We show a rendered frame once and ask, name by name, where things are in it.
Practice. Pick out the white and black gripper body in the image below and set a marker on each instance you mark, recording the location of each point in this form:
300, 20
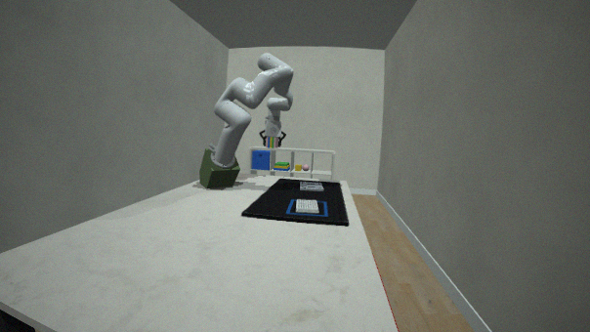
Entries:
273, 129

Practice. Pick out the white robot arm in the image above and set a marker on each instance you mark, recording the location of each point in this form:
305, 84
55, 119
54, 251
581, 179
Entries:
251, 95

